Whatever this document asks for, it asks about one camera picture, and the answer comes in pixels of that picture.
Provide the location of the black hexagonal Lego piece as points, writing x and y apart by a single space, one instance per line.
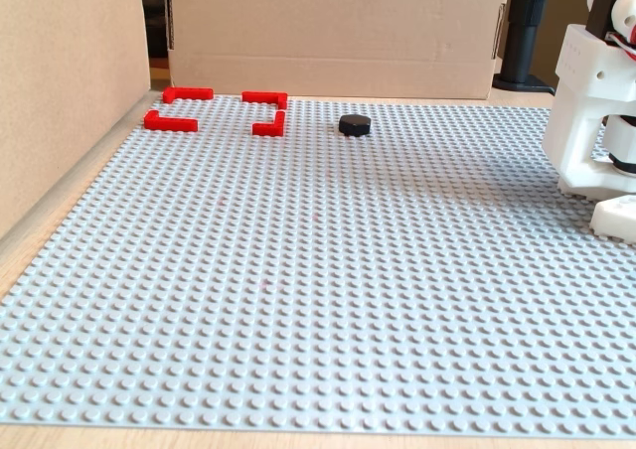
355 124

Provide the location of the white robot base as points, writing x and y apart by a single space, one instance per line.
616 218

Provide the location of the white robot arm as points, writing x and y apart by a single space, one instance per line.
576 121

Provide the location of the grey Lego baseplate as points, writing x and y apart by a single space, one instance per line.
318 270

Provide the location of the red L-shaped Lego corner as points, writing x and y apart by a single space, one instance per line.
189 93
266 129
169 122
263 96

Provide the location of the large cardboard box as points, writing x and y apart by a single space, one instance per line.
338 32

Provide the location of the plain cardboard panel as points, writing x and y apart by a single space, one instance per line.
69 96

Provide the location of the black stand pole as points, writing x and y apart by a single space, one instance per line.
526 32

